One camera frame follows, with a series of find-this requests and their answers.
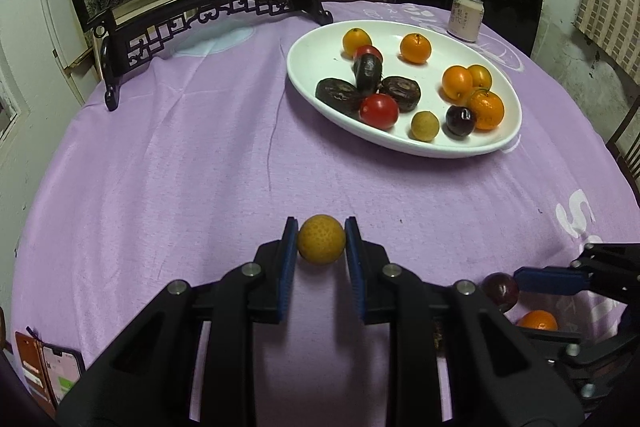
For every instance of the small red tomato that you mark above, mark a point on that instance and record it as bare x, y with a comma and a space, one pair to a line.
367, 49

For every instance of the mandarin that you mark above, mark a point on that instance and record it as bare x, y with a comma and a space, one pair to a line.
488, 109
539, 319
415, 48

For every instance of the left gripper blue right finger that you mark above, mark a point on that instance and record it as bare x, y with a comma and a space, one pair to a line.
355, 255

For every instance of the white oval plate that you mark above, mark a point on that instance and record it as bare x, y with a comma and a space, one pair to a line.
319, 54

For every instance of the dark cherry with stem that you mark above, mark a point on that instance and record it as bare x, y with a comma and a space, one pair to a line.
460, 121

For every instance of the orange kumquat back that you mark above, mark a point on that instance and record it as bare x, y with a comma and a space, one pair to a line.
481, 77

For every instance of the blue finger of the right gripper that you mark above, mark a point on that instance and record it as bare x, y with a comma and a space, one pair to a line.
551, 280

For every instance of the orange kumquat front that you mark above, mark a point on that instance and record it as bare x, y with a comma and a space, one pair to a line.
457, 83

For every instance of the dark water chestnut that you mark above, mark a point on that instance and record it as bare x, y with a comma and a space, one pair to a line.
406, 92
340, 95
368, 73

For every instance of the tan longan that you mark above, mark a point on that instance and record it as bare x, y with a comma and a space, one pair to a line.
321, 240
424, 126

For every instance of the mandarin front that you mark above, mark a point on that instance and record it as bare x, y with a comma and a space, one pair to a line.
488, 109

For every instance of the white beverage can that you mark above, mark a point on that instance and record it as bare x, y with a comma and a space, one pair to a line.
465, 19

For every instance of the yellow orange front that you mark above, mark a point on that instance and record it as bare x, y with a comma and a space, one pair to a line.
354, 39

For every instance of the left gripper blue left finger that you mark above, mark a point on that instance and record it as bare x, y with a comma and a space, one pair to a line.
287, 252

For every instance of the smartphone in brown case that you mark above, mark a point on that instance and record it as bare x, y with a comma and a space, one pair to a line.
50, 371

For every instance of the large red tomato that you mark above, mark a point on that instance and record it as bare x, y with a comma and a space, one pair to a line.
380, 111

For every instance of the orange kumquat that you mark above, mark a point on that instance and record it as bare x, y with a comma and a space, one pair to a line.
481, 77
457, 83

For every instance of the purple tablecloth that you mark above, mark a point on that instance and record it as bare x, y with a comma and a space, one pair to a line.
151, 247

